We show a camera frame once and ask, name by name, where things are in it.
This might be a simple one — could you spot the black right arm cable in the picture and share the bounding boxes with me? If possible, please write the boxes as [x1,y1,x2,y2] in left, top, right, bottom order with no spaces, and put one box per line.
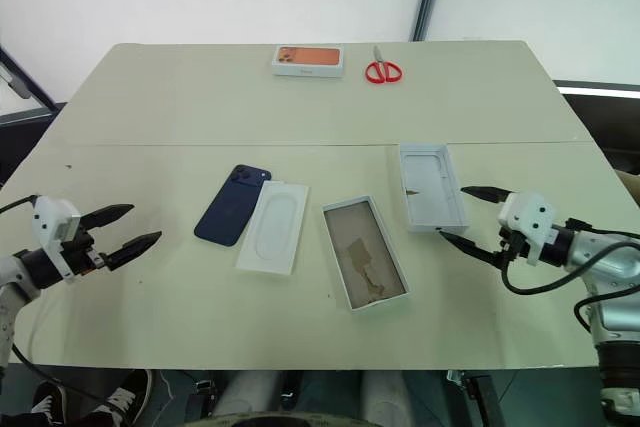
[500,218,640,334]

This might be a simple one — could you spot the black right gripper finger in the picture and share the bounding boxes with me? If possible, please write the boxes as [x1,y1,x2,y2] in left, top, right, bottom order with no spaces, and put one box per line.
[435,229,502,266]
[459,185,514,206]

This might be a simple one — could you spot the white box base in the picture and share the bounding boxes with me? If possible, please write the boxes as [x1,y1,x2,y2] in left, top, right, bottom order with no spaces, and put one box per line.
[320,194,413,315]

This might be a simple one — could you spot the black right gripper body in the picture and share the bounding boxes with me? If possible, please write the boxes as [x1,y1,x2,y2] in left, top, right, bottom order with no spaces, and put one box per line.
[491,226,529,269]

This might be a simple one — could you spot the thin black loose cable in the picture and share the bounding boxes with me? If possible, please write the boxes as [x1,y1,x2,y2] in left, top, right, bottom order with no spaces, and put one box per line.
[9,342,132,427]

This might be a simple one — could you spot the white box lid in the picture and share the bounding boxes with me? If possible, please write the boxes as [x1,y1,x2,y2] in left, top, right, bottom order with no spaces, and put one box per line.
[398,142,471,235]

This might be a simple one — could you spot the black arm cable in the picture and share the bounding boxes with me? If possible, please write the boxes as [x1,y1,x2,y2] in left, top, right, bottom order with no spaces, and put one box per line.
[500,218,640,334]
[0,194,39,214]

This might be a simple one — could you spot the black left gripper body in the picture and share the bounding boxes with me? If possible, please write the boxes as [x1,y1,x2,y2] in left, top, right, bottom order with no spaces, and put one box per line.
[67,230,110,279]

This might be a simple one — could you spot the dark side bench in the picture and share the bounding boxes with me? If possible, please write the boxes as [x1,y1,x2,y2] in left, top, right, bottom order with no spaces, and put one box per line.
[551,78,640,171]

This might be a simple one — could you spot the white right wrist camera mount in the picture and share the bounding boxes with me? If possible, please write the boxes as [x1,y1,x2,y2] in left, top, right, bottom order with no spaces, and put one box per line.
[496,191,558,266]

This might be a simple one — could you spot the white rounded robot leg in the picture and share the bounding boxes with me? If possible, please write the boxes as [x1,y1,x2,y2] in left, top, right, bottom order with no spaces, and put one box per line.
[213,370,282,419]
[358,370,417,427]

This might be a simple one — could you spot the black white sneaker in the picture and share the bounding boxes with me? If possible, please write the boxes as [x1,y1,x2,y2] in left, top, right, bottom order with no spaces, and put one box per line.
[101,369,154,422]
[30,380,67,426]

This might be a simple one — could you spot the dark blue smartphone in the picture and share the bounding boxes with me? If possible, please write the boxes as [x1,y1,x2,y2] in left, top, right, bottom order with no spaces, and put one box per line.
[193,163,273,248]

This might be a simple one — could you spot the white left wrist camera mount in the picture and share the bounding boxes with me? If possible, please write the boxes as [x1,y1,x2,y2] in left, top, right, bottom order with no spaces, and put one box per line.
[30,195,83,282]

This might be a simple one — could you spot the sealed orange print phone box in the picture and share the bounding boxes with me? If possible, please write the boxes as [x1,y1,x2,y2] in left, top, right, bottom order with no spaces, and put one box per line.
[271,43,348,80]

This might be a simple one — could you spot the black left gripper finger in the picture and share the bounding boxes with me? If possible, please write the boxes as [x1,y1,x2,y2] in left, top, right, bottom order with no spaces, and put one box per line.
[79,203,136,229]
[105,230,164,271]

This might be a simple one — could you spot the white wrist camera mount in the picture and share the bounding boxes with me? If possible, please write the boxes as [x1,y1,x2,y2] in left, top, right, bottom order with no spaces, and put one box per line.
[30,195,83,282]
[496,191,558,266]

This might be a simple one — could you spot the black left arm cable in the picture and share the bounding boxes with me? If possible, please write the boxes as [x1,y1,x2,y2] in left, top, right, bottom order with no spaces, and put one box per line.
[0,194,39,214]

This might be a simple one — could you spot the white cardboard insert tray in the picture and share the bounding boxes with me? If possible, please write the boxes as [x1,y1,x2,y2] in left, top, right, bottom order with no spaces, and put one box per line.
[234,179,312,278]

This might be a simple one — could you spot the red handled scissors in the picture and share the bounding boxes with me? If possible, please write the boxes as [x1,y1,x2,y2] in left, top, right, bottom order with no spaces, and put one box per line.
[363,44,405,85]

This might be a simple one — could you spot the dark metal window frame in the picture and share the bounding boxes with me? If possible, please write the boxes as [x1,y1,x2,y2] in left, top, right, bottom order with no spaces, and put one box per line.
[0,43,60,121]

